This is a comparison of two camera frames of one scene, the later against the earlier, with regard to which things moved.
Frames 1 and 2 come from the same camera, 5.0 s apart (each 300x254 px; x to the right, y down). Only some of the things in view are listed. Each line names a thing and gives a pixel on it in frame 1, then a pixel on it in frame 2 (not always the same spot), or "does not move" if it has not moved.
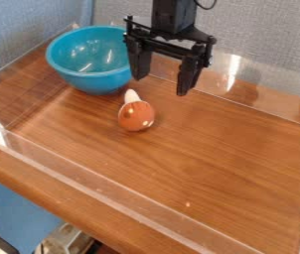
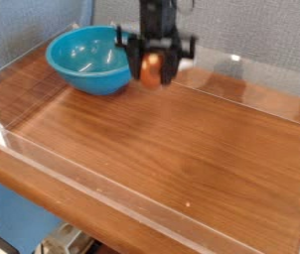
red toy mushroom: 136,113 to 151,69
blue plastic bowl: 89,55 does not move
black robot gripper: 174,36 to 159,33
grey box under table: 68,240 does not move
